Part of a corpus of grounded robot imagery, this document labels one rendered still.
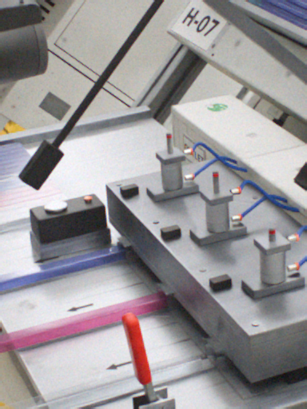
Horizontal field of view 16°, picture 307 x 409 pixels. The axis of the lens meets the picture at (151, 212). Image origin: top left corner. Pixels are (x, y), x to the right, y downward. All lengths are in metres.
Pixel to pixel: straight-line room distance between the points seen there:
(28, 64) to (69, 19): 1.48
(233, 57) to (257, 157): 0.24
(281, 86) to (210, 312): 0.38
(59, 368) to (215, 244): 0.19
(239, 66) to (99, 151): 0.21
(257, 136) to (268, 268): 0.30
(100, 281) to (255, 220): 0.17
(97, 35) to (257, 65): 1.00
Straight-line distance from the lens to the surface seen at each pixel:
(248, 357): 0.88
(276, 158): 1.13
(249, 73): 1.30
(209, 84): 4.25
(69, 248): 1.14
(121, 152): 1.37
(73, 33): 2.25
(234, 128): 1.22
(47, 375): 0.95
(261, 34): 1.07
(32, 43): 0.75
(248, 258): 0.98
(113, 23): 2.27
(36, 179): 1.02
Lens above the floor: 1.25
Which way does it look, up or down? 6 degrees down
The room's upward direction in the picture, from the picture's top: 36 degrees clockwise
